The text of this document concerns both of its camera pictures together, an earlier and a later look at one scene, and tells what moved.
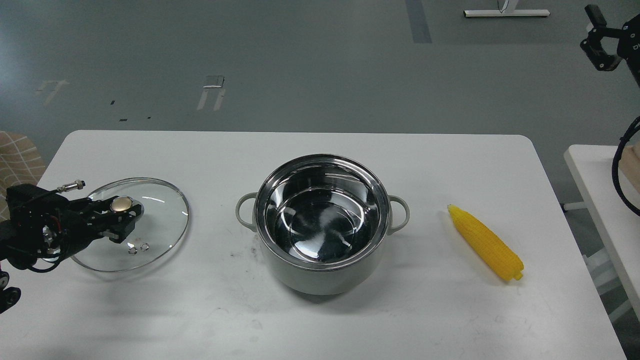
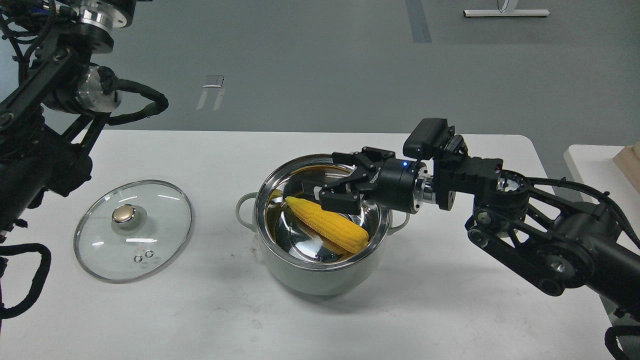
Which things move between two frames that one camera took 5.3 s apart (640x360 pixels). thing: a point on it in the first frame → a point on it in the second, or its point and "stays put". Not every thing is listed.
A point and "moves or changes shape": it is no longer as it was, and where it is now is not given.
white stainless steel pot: x=325 y=218 stays put
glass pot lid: x=156 y=233 moves or changes shape
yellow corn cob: x=492 y=250 → x=346 y=232
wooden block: x=629 y=164 stays put
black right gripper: x=595 y=52 → x=394 y=183
